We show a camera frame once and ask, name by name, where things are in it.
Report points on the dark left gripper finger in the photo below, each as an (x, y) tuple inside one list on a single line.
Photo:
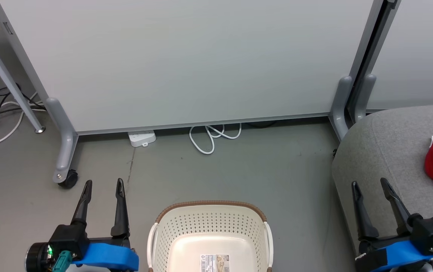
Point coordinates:
[(121, 211), (82, 206)]

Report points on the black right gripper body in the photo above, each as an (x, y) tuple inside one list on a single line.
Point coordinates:
[(431, 230)]

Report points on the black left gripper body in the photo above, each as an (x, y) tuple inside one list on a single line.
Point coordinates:
[(67, 238)]

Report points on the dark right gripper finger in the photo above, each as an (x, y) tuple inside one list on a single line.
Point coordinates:
[(399, 211), (363, 219)]

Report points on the grey fabric sofa seat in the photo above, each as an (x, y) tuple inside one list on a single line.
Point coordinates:
[(390, 151)]

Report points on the cream perforated laundry basket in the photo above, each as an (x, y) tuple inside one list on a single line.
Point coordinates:
[(186, 226)]

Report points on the printed sticker in basket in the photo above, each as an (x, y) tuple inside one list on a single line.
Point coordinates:
[(214, 263)]

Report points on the black caster wheel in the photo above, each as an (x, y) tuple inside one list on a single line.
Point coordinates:
[(334, 152), (70, 180)]

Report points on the grey partition leg with caster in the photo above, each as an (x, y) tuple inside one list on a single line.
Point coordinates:
[(65, 147)]

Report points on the white power strip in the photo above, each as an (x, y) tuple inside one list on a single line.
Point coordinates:
[(141, 138)]

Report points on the grey curved partition leg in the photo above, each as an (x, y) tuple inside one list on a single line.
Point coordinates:
[(341, 105), (365, 98)]

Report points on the grey metal table leg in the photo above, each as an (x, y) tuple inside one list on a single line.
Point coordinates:
[(5, 75)]

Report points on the narrow white partition panel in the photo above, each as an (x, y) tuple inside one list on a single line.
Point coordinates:
[(420, 49)]

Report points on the wide white partition panel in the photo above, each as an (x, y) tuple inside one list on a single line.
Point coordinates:
[(182, 56)]

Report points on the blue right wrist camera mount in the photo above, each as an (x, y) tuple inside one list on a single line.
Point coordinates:
[(401, 253)]

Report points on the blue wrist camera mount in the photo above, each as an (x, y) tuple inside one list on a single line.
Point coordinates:
[(401, 253), (110, 257)]

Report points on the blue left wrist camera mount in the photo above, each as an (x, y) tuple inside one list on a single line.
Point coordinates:
[(110, 257)]

